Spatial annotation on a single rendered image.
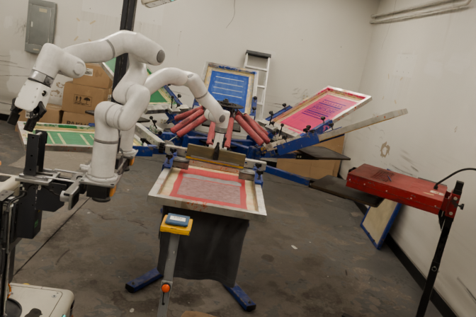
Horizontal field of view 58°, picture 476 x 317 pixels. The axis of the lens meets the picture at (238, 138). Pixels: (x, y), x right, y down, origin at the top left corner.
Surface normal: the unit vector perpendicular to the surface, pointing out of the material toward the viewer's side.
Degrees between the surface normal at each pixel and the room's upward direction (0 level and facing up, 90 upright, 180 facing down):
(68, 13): 90
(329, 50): 90
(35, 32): 90
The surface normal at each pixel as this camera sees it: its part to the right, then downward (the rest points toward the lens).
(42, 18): 0.00, 0.21
